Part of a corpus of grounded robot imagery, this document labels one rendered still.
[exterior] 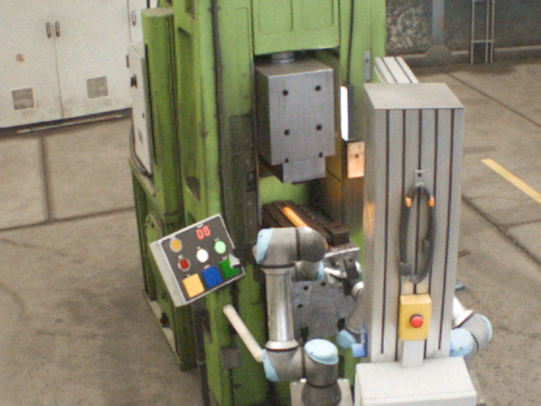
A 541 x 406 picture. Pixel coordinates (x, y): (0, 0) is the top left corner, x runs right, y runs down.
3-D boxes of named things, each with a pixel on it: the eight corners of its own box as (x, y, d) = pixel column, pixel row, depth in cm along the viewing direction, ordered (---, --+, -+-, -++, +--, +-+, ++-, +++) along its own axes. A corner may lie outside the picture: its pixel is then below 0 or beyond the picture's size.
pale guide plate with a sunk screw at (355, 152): (365, 175, 398) (365, 142, 391) (348, 179, 395) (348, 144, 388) (363, 174, 400) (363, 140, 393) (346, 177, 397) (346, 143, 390)
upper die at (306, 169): (325, 176, 376) (325, 157, 372) (283, 184, 370) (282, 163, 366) (290, 147, 412) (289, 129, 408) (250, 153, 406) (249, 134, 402)
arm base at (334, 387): (343, 408, 299) (344, 387, 294) (301, 411, 299) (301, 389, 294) (340, 384, 312) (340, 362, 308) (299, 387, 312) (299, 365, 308)
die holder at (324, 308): (358, 329, 411) (359, 247, 391) (286, 347, 399) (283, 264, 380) (313, 278, 458) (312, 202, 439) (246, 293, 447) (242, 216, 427)
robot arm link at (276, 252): (306, 383, 293) (298, 228, 288) (264, 386, 292) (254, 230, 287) (303, 374, 305) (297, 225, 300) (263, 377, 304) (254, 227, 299)
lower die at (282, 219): (326, 247, 392) (326, 231, 388) (285, 256, 386) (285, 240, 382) (292, 213, 428) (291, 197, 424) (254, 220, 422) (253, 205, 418)
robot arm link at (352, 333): (393, 267, 297) (351, 357, 328) (410, 255, 305) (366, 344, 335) (368, 248, 302) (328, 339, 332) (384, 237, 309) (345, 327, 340)
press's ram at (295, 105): (352, 152, 376) (351, 67, 359) (271, 165, 365) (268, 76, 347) (315, 125, 412) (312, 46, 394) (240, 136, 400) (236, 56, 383)
